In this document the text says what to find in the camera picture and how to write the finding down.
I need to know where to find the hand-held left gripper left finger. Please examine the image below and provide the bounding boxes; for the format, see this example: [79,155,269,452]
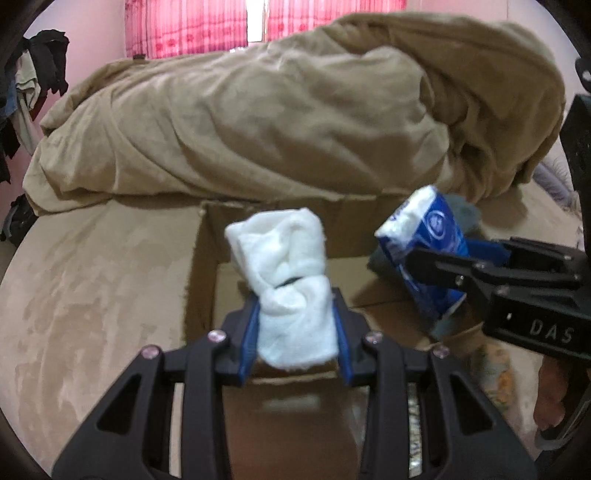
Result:
[52,299,262,480]

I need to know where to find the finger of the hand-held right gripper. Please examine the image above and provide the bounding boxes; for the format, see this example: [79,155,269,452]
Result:
[403,246,497,316]
[465,237,583,280]

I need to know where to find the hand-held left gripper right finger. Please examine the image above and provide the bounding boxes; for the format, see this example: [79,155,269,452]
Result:
[329,287,539,480]

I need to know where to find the blue tissue packet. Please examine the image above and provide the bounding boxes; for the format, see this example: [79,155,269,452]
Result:
[374,185,472,322]

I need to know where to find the brown cardboard box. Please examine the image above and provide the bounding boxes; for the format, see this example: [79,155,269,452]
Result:
[184,193,485,480]

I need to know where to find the white towel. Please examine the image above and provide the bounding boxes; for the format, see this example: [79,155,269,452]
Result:
[224,207,338,370]

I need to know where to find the person's right hand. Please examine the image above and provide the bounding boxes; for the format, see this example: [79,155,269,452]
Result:
[532,354,572,431]

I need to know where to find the floral patterned cloth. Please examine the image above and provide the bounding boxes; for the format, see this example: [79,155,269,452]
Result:
[450,323,514,409]

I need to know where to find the grey fuzzy cloth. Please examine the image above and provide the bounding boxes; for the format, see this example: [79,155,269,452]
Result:
[531,156,583,214]

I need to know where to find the beige bed sheet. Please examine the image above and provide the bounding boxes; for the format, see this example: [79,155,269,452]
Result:
[0,178,586,480]

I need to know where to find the tan crumpled blanket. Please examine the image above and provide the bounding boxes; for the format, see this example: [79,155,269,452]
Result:
[22,11,567,217]

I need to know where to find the dark bag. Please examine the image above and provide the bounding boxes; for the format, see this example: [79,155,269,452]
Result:
[0,194,36,246]

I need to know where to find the pink curtain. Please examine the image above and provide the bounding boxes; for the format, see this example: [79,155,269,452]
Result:
[124,0,408,60]

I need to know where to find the dark hanging clothes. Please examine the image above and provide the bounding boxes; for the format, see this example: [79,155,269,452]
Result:
[0,29,70,186]

